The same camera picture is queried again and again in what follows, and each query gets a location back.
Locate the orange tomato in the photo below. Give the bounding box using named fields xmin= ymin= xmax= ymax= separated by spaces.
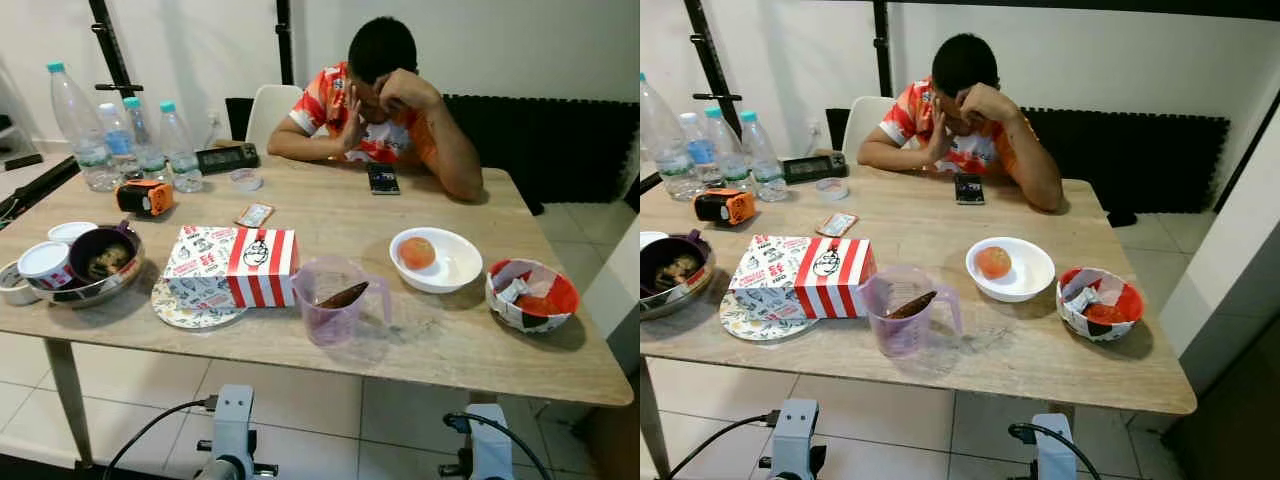
xmin=399 ymin=236 xmax=437 ymax=271
xmin=975 ymin=246 xmax=1013 ymax=280

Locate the black foam wall padding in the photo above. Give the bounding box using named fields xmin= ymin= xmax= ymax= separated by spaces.
xmin=225 ymin=94 xmax=641 ymax=209
xmin=825 ymin=105 xmax=1233 ymax=216

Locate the large clear water bottle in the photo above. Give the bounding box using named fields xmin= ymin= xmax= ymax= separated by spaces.
xmin=640 ymin=72 xmax=706 ymax=201
xmin=45 ymin=62 xmax=121 ymax=193

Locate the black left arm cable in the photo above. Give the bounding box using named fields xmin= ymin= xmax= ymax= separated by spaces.
xmin=668 ymin=410 xmax=781 ymax=480
xmin=103 ymin=396 xmax=219 ymax=480

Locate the person in orange jersey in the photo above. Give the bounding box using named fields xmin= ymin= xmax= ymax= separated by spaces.
xmin=857 ymin=33 xmax=1064 ymax=213
xmin=267 ymin=15 xmax=486 ymax=203

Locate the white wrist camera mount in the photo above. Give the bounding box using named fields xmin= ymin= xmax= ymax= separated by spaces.
xmin=466 ymin=403 xmax=514 ymax=480
xmin=1035 ymin=413 xmax=1077 ymax=480
xmin=772 ymin=399 xmax=819 ymax=471
xmin=212 ymin=384 xmax=254 ymax=463

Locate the white ceramic bowl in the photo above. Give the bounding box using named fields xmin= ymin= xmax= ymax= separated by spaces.
xmin=965 ymin=236 xmax=1057 ymax=303
xmin=389 ymin=227 xmax=484 ymax=295

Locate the slanted black stand pole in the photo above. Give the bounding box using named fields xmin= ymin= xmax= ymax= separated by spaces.
xmin=683 ymin=0 xmax=743 ymax=109
xmin=88 ymin=0 xmax=144 ymax=101

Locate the brown food piece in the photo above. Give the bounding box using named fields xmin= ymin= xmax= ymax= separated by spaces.
xmin=315 ymin=282 xmax=371 ymax=310
xmin=885 ymin=291 xmax=939 ymax=321

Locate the small clear water bottle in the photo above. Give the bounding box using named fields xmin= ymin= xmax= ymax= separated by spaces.
xmin=122 ymin=97 xmax=169 ymax=184
xmin=703 ymin=106 xmax=751 ymax=191
xmin=158 ymin=100 xmax=204 ymax=194
xmin=738 ymin=110 xmax=788 ymax=203

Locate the dark purple bowl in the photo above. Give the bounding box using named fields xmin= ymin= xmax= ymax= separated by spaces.
xmin=640 ymin=229 xmax=711 ymax=298
xmin=67 ymin=220 xmax=143 ymax=284

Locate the small clear container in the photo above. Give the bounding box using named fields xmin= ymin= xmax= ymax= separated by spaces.
xmin=0 ymin=261 xmax=43 ymax=307

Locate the white tub with red label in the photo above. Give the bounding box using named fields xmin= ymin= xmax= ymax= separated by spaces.
xmin=17 ymin=241 xmax=77 ymax=292

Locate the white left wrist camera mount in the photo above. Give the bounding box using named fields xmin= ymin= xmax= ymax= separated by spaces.
xmin=772 ymin=399 xmax=819 ymax=471
xmin=212 ymin=384 xmax=254 ymax=463

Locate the light wooden dining table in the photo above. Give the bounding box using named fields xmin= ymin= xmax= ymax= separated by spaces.
xmin=0 ymin=150 xmax=635 ymax=471
xmin=640 ymin=160 xmax=1199 ymax=480

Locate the patterned round plate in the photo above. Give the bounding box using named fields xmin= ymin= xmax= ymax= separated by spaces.
xmin=150 ymin=278 xmax=248 ymax=330
xmin=719 ymin=290 xmax=816 ymax=342

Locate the black digital clock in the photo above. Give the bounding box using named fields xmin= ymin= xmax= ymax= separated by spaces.
xmin=195 ymin=142 xmax=261 ymax=177
xmin=780 ymin=152 xmax=849 ymax=186

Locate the steel bowl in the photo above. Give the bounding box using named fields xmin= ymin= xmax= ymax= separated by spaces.
xmin=640 ymin=250 xmax=713 ymax=321
xmin=30 ymin=235 xmax=146 ymax=309

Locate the white chair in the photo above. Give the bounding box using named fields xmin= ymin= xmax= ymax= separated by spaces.
xmin=842 ymin=96 xmax=898 ymax=166
xmin=245 ymin=84 xmax=304 ymax=156

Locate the blue label water bottle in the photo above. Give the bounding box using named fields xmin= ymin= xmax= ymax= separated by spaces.
xmin=678 ymin=112 xmax=723 ymax=191
xmin=97 ymin=103 xmax=141 ymax=181

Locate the upright black pole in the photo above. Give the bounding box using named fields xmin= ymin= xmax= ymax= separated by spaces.
xmin=275 ymin=0 xmax=297 ymax=87
xmin=872 ymin=0 xmax=893 ymax=98

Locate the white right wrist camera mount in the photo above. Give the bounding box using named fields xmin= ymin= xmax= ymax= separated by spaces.
xmin=1035 ymin=413 xmax=1077 ymax=480
xmin=466 ymin=403 xmax=514 ymax=480

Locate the red white KFC box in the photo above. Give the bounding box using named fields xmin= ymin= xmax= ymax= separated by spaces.
xmin=728 ymin=235 xmax=878 ymax=321
xmin=163 ymin=225 xmax=300 ymax=311

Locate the orange and black device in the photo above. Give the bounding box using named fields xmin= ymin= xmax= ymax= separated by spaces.
xmin=115 ymin=179 xmax=176 ymax=218
xmin=692 ymin=188 xmax=756 ymax=227

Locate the red paper KFC bowl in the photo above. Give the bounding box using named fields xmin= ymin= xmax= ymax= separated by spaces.
xmin=486 ymin=258 xmax=581 ymax=334
xmin=1056 ymin=266 xmax=1146 ymax=343

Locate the purple plastic measuring jug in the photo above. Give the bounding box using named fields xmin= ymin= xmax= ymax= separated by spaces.
xmin=860 ymin=264 xmax=963 ymax=359
xmin=292 ymin=255 xmax=393 ymax=348

